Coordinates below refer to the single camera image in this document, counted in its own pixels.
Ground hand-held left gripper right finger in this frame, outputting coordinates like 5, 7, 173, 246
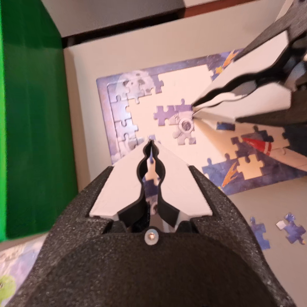
151, 139, 213, 228

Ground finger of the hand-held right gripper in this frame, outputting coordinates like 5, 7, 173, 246
193, 82, 292, 123
191, 30, 290, 106

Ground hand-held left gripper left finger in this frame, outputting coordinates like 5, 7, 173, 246
89, 139, 151, 228

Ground dark blue puzzle piece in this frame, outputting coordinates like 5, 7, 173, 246
202, 158, 226, 186

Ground space puzzle board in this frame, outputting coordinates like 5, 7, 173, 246
96, 49, 307, 196

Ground joined satellite puzzle pieces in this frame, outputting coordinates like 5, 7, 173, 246
153, 99, 197, 146

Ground adjoining grey desk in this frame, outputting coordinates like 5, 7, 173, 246
182, 0, 264, 10

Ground comet print puzzle piece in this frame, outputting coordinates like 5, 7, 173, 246
219, 157, 245, 190

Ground purple star-marked puzzle piece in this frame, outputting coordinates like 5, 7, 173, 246
249, 216, 271, 250

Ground green plastic bin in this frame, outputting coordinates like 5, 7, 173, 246
0, 0, 79, 242

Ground black rounded panel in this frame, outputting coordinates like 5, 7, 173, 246
41, 0, 186, 47

